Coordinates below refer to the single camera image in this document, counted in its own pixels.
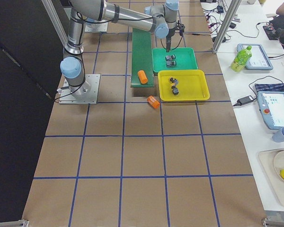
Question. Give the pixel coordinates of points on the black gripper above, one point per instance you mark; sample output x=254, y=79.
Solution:
x=170, y=34

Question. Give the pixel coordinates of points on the green push button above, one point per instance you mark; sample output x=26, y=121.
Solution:
x=170, y=57
x=171, y=64

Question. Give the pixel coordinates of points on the yellow push button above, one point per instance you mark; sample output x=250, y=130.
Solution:
x=173, y=80
x=175, y=90

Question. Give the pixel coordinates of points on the plain orange cylinder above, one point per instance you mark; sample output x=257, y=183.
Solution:
x=142, y=77

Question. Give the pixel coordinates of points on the orange 4680 battery cylinder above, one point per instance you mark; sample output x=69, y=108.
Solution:
x=153, y=102

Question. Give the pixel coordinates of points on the green plastic tray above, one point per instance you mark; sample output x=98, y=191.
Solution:
x=178, y=59

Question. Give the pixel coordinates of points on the green conveyor belt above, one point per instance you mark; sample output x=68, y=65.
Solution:
x=141, y=58

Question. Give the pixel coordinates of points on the yellow plastic tray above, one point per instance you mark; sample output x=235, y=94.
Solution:
x=192, y=85

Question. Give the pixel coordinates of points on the green tea bottle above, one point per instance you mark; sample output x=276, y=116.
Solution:
x=241, y=59

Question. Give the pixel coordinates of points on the teach pendant far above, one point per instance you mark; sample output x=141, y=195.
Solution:
x=259, y=59

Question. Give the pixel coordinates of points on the teach pendant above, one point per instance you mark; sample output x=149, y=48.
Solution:
x=259, y=59
x=271, y=107

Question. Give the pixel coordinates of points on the black power adapter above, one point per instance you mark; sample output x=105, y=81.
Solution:
x=244, y=100

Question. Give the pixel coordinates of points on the plaid cloth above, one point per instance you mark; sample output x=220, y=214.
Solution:
x=278, y=87

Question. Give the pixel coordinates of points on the teach pendant near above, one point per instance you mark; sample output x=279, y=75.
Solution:
x=271, y=107

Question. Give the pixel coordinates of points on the blue cup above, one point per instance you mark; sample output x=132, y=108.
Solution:
x=279, y=136

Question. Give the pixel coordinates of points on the beige plate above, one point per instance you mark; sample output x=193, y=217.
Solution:
x=278, y=163

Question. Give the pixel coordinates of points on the beige tray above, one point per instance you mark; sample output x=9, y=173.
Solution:
x=266, y=159

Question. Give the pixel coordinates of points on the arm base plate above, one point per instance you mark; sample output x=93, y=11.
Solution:
x=96, y=28
x=87, y=94

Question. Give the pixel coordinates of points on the aluminium frame post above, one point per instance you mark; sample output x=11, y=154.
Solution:
x=233, y=7
x=58, y=17

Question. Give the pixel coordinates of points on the right aluminium frame post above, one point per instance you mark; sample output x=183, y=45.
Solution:
x=58, y=17

